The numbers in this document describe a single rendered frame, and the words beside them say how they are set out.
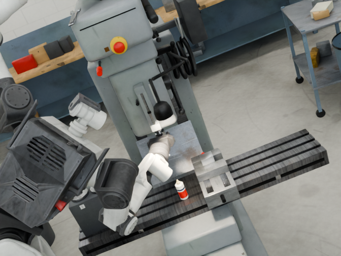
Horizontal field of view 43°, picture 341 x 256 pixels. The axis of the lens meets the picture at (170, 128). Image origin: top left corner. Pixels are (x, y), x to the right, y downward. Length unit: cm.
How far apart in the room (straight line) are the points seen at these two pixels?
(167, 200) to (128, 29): 91
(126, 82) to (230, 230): 81
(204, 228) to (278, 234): 113
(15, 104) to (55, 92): 493
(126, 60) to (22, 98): 45
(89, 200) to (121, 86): 59
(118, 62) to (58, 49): 397
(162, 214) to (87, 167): 74
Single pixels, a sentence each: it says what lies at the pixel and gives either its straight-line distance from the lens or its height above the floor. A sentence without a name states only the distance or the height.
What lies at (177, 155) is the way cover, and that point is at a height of 94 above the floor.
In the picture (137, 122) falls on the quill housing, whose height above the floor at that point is 139.
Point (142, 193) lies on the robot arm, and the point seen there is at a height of 120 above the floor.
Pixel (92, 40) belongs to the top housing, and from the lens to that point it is 158.
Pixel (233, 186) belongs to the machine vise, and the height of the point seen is 99.
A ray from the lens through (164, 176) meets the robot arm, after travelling 178.
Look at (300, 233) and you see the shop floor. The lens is 306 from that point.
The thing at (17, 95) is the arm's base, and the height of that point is 178.
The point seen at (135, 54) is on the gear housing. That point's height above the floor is 168.
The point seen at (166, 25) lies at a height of 163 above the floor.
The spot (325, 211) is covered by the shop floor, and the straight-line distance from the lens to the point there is 318.
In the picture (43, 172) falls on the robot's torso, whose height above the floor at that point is 159.
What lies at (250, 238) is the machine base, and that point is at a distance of 282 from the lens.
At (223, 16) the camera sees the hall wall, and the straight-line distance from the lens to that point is 629.
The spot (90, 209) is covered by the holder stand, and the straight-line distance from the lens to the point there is 210.
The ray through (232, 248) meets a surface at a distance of 207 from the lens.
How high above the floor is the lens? 216
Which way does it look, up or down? 27 degrees down
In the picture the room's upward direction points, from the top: 22 degrees counter-clockwise
